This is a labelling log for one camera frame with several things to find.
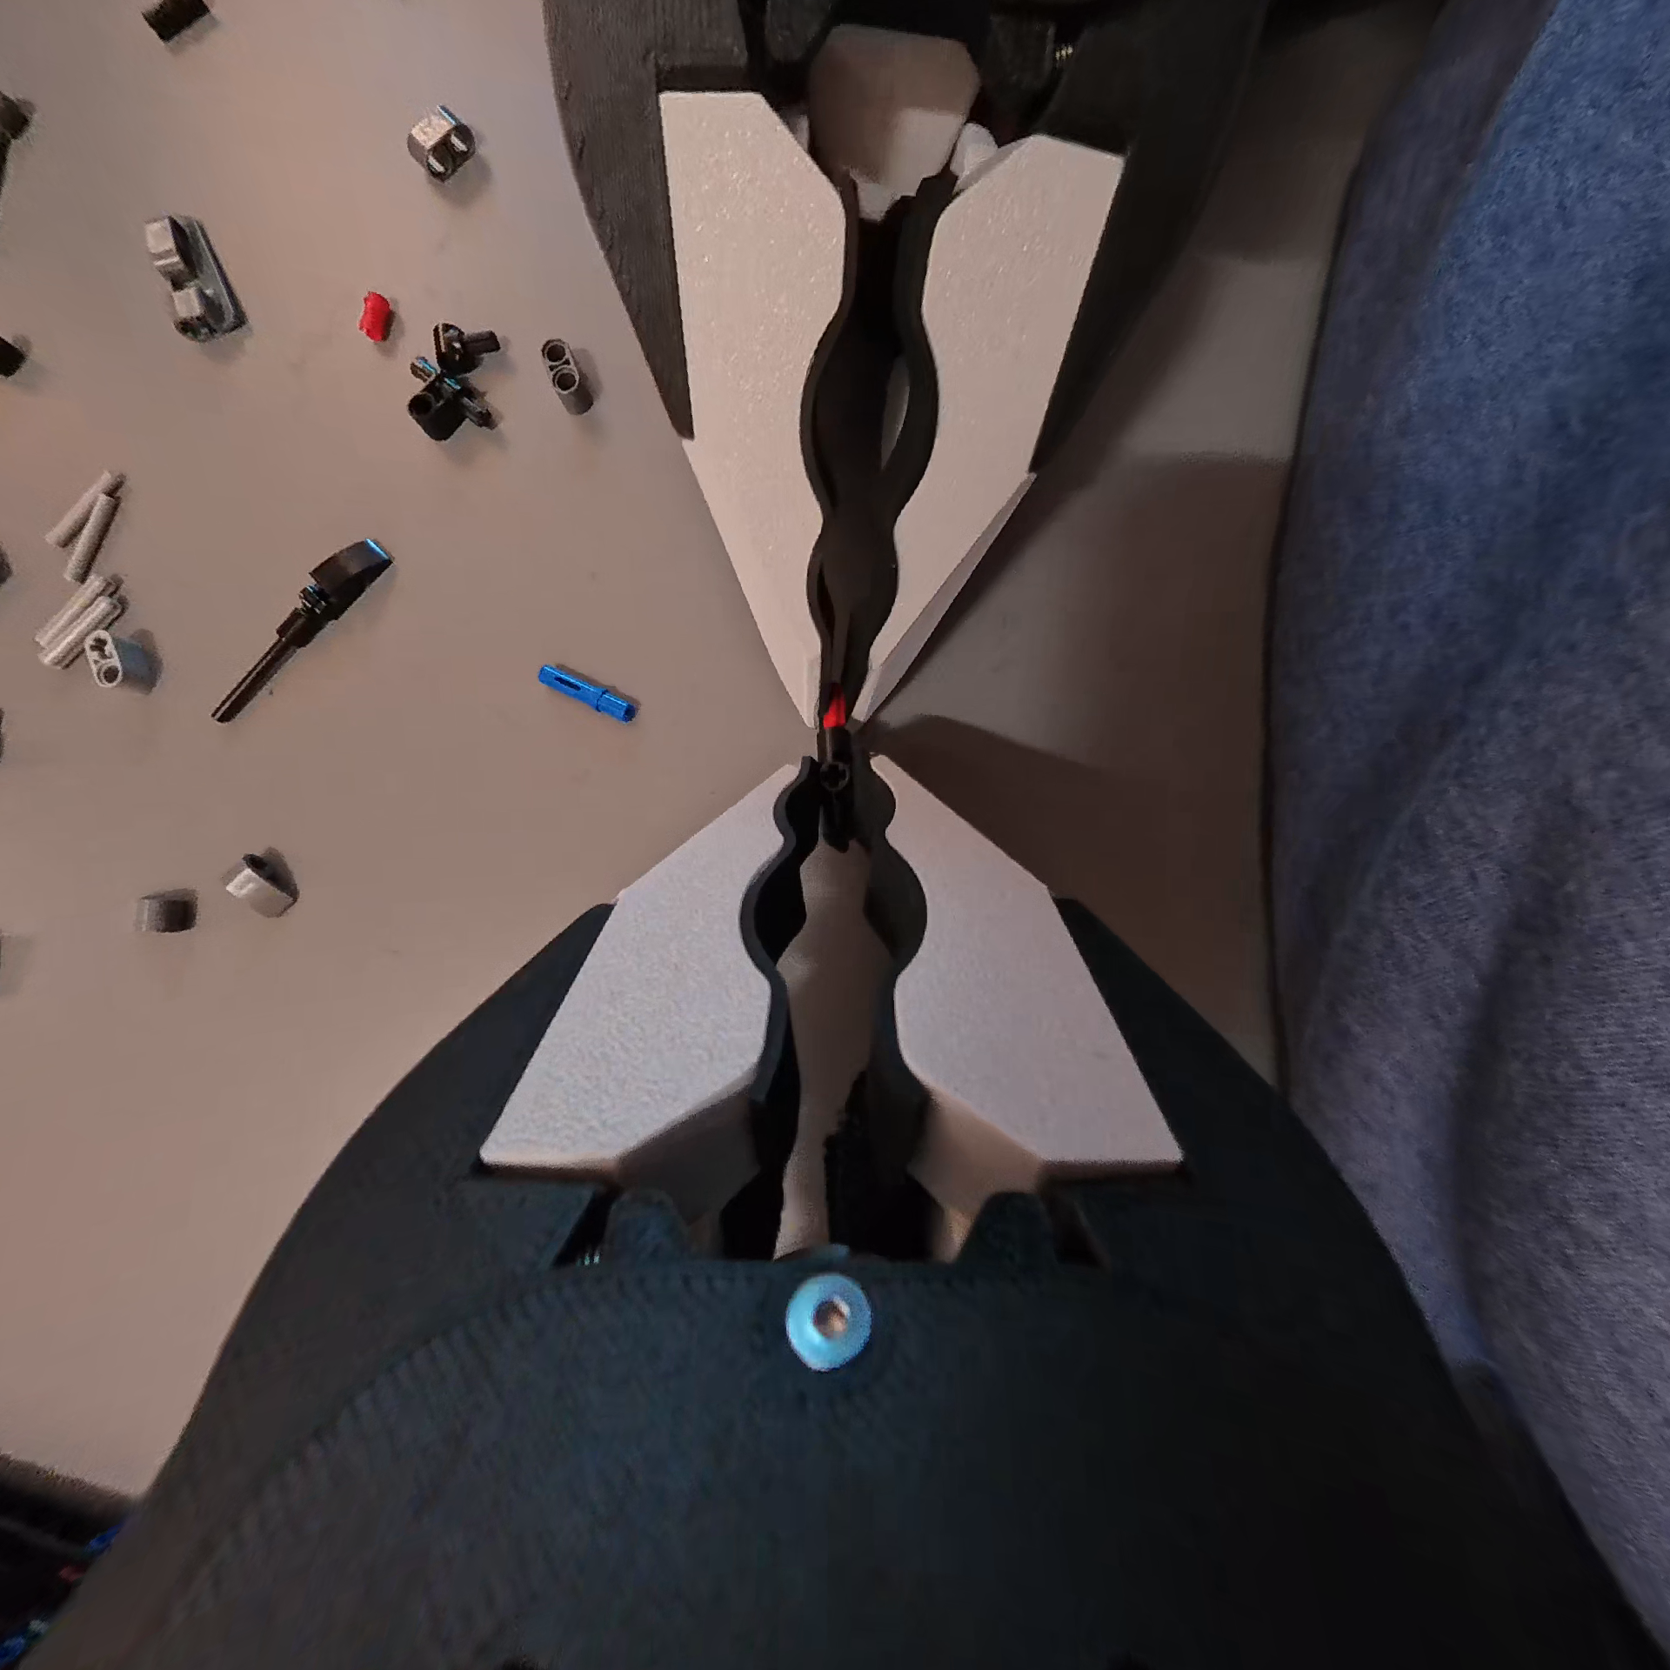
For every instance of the grey angled connector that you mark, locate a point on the grey angled connector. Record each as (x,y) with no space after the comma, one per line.
(197,279)

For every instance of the light grey two-hole connector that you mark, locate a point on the light grey two-hole connector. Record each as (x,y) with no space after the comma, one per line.
(119,656)

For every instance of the grey lego axle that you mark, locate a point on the grey lego axle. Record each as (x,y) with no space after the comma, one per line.
(65,615)
(81,512)
(90,542)

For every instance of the black lego pin connector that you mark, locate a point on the black lego pin connector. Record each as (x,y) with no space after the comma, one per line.
(467,345)
(439,405)

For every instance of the black lego shaft piece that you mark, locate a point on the black lego shaft piece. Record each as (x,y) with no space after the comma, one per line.
(332,573)

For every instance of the grey curved lego piece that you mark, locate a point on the grey curved lego piece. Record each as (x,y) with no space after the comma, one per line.
(257,881)
(162,912)

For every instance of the dark grey lego block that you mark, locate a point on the dark grey lego block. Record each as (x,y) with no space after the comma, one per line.
(174,15)

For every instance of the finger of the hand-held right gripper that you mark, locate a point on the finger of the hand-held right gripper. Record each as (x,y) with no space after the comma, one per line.
(1004,321)
(740,321)

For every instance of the grey lego pin connector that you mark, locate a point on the grey lego pin connector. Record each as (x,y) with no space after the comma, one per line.
(444,146)

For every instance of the grey axle pins group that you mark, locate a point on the grey axle pins group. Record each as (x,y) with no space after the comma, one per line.
(89,632)

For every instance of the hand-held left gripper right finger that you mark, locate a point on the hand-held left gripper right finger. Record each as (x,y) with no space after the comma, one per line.
(1031,1028)

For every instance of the long blue lego pin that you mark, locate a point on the long blue lego pin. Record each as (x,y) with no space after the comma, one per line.
(584,689)

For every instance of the dark grey two-hole connector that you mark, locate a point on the dark grey two-hole connector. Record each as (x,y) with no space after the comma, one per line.
(567,374)

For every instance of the small black lego pin piece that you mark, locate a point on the small black lego pin piece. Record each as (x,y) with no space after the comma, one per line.
(9,353)

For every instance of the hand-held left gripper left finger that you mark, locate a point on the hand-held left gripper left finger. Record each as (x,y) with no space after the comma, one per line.
(640,1028)

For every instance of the dark lego piece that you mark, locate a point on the dark lego piece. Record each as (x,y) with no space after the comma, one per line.
(9,116)

